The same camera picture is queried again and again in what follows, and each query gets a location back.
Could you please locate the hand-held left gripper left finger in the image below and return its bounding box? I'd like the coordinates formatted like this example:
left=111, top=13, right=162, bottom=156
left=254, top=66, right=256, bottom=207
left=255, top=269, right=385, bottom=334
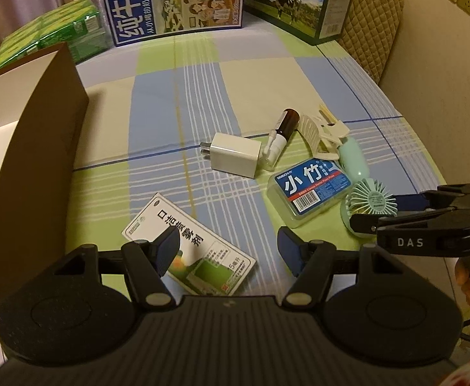
left=50, top=226, right=180, bottom=308

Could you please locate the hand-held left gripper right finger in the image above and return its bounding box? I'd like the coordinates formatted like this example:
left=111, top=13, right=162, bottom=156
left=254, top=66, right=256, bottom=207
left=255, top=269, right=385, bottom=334
left=278, top=226, right=410, bottom=308

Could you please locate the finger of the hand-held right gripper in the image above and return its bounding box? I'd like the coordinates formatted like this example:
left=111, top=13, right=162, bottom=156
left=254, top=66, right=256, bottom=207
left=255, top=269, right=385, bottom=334
left=396, top=184, right=470, bottom=212
left=350, top=207, right=461, bottom=236

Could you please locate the mint handheld fan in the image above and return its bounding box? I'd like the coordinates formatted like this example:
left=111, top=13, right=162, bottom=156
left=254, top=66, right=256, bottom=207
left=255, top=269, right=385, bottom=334
left=337, top=137, right=399, bottom=236

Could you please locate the green white medicine box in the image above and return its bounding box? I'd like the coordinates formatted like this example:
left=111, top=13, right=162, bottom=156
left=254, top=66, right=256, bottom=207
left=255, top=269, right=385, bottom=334
left=121, top=193, right=257, bottom=296

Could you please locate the clear floss pick box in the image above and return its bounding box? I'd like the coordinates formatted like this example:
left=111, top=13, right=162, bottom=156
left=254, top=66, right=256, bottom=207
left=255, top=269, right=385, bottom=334
left=267, top=159, right=355, bottom=228

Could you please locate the brown shoe box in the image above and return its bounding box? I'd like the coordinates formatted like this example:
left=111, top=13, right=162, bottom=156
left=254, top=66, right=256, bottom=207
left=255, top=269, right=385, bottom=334
left=0, top=42, right=91, bottom=327

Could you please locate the person's right hand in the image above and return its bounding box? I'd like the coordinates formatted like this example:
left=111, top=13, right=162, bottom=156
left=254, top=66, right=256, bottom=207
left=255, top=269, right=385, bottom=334
left=454, top=256, right=470, bottom=308

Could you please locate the white hair clip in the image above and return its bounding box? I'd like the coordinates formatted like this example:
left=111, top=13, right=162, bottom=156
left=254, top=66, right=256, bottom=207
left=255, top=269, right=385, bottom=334
left=297, top=105, right=351, bottom=160

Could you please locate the white cube charger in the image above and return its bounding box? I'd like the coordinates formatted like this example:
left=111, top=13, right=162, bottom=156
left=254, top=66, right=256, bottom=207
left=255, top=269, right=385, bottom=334
left=201, top=132, right=260, bottom=180

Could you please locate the brown spray bottle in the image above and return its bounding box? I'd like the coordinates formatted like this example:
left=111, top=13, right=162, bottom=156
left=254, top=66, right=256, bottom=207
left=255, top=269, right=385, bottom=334
left=262, top=108, right=301, bottom=170

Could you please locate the checked tablecloth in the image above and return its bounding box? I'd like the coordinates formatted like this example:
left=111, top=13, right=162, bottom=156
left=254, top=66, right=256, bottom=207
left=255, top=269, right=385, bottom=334
left=72, top=12, right=450, bottom=315

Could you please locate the quilted beige sofa cover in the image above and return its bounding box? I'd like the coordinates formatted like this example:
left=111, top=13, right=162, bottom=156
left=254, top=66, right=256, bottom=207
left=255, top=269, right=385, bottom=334
left=337, top=0, right=405, bottom=86

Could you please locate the green cow milk carton box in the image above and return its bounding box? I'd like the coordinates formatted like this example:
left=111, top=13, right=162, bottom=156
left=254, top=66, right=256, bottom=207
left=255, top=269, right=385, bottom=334
left=243, top=0, right=361, bottom=46

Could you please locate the blue milk carton box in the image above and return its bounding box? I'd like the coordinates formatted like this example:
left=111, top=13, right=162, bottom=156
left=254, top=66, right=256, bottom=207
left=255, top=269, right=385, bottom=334
left=98, top=0, right=247, bottom=47

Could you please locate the green drink carton pack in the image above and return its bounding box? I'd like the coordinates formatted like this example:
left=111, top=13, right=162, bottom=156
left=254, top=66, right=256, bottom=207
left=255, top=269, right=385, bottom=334
left=0, top=0, right=112, bottom=75

